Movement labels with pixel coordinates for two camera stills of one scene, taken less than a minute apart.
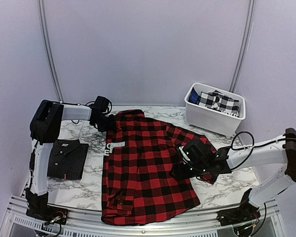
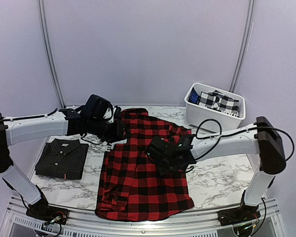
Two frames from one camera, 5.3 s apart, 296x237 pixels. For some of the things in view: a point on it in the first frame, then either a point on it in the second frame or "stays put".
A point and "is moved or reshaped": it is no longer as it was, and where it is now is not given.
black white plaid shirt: [220, 101] stays put
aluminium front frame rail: [18, 222] stays put
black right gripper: [180, 175] → [162, 170]
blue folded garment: [194, 96] stays put
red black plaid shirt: [139, 154] is moved or reshaped
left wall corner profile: [44, 37] stays put
